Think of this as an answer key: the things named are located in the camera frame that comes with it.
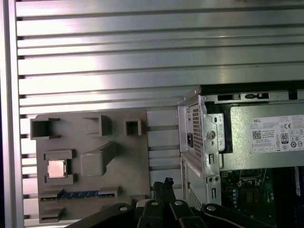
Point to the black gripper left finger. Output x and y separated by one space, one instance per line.
149 213

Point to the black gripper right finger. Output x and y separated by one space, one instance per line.
180 213

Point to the metal socket cover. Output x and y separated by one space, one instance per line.
240 177

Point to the silver CPU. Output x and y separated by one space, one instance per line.
57 168

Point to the green motherboard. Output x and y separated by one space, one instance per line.
231 202

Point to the black PC case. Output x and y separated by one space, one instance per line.
211 171

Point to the grey parts rack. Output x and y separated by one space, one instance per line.
95 187

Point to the grey power supply unit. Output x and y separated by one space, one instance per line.
240 152

